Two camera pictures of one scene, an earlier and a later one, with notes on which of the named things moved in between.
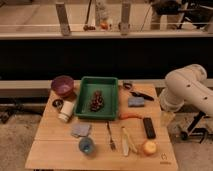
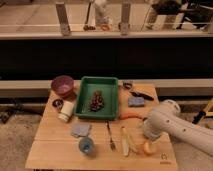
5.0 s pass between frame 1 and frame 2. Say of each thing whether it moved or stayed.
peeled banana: stayed
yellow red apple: stayed
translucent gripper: moved
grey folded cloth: stayed
